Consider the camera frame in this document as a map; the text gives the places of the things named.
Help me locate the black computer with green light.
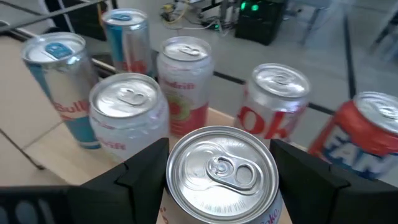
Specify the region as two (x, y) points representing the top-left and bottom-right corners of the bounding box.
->
(234, 0), (287, 46)

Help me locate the black aluminium table frame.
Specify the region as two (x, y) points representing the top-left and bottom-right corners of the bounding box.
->
(90, 54), (336, 115)

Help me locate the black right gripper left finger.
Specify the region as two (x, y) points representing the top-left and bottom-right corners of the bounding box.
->
(0, 138), (170, 224)

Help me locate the orange Fanta can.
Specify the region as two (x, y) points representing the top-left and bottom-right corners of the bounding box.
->
(307, 91), (398, 181)

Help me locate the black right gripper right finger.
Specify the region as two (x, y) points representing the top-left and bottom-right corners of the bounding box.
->
(269, 138), (398, 224)

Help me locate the blue silver Red Bull can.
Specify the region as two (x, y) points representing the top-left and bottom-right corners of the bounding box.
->
(21, 32), (102, 150)
(101, 8), (155, 78)

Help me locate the wooden shelf with black frame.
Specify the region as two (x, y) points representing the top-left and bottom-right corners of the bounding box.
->
(0, 0), (312, 224)

